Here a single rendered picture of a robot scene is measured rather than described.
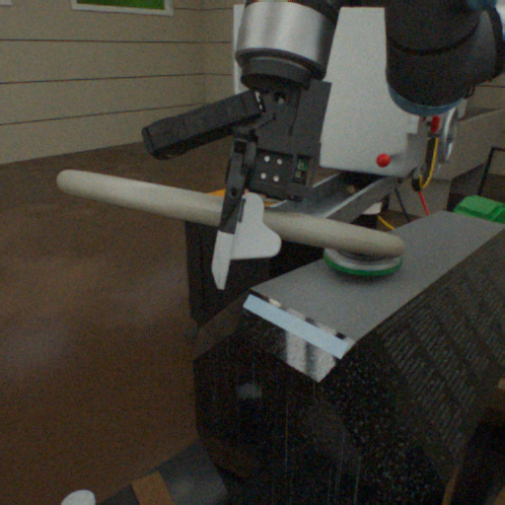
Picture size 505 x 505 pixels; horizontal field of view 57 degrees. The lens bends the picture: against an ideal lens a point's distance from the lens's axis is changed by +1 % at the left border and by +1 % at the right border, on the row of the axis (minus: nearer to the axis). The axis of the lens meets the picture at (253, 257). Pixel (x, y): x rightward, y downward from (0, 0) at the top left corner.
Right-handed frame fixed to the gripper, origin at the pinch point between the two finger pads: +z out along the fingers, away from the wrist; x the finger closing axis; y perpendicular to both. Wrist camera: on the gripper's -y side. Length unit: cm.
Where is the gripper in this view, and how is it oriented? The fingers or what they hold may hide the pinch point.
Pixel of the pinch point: (217, 271)
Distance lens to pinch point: 46.6
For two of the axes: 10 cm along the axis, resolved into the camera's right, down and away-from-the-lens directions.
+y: 9.8, 2.0, 0.3
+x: -0.2, -0.8, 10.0
